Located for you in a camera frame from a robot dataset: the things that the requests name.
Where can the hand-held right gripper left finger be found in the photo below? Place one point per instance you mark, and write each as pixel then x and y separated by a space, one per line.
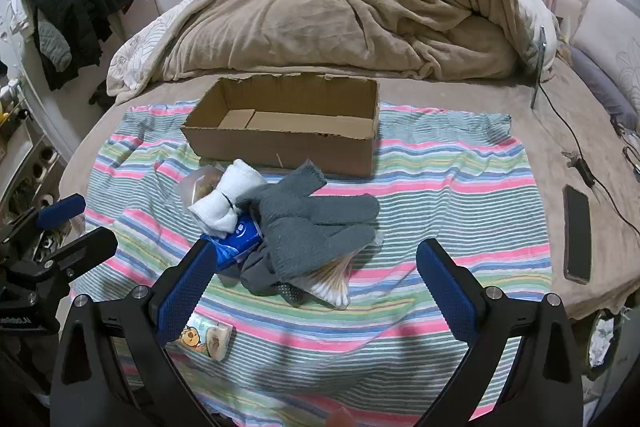
pixel 187 279

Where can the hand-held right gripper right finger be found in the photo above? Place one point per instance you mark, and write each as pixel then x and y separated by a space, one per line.
pixel 450 287

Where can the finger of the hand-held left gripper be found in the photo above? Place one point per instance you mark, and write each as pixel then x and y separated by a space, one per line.
pixel 62 209
pixel 75 252

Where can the blue tissue pack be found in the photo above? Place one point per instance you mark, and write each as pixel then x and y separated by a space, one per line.
pixel 232 247

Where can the cartoon print tissue pack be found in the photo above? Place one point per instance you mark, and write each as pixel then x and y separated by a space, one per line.
pixel 210 337

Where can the grey sock with white dots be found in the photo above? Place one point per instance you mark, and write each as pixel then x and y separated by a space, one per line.
pixel 260 277

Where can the clear plastic snack bag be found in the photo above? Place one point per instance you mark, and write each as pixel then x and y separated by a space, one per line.
pixel 200 187

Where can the pack of cotton swabs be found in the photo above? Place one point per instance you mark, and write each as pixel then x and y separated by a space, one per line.
pixel 330 289

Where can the grey knit glove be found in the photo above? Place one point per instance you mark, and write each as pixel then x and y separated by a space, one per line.
pixel 305 212

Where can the cardboard box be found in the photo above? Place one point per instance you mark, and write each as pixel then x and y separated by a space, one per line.
pixel 280 127

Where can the white storage shelf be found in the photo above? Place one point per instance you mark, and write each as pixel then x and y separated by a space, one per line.
pixel 30 142

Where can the striped towel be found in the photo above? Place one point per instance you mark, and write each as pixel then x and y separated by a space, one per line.
pixel 410 217

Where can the black smartphone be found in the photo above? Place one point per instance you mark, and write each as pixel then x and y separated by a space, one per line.
pixel 577 232

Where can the bed with taupe sheet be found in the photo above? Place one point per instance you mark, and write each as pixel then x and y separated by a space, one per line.
pixel 525 147

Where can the dark bin with paper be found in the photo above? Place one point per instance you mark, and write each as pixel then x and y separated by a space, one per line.
pixel 600 342

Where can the grey quilted garment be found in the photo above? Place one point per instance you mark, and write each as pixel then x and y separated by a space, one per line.
pixel 55 47

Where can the black charger plug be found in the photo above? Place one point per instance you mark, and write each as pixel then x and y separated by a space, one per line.
pixel 585 174

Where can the black tablet on stand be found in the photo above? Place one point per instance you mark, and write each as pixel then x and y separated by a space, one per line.
pixel 539 67

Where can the grey purple pillow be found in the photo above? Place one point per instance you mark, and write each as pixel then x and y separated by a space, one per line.
pixel 600 89

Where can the beige fleece blanket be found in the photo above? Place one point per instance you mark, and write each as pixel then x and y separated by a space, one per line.
pixel 325 22

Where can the white floral pillow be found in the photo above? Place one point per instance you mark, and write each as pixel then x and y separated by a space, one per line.
pixel 610 42

